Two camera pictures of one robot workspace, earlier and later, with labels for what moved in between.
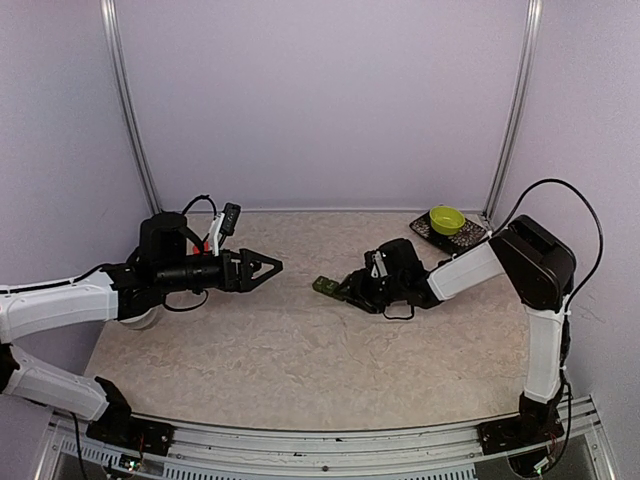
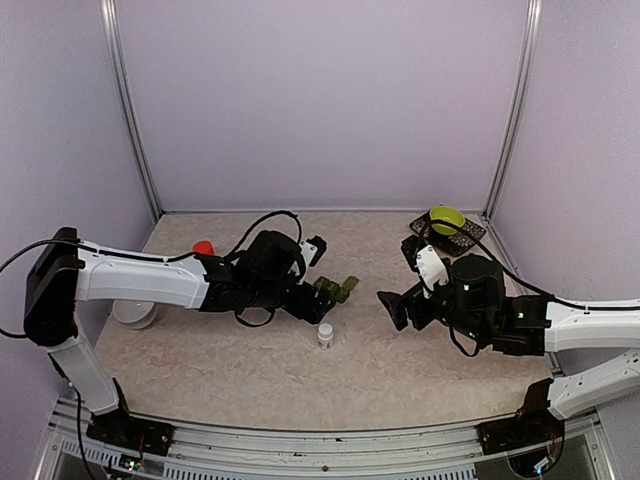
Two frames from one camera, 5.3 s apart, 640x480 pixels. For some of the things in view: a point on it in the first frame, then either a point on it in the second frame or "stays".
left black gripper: x=242 y=280 → x=314 y=315
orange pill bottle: x=206 y=247 stays
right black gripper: x=357 y=291 → x=397 y=306
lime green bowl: x=446 y=220 stays
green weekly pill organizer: x=324 y=285 stays
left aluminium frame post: x=110 y=31 stays
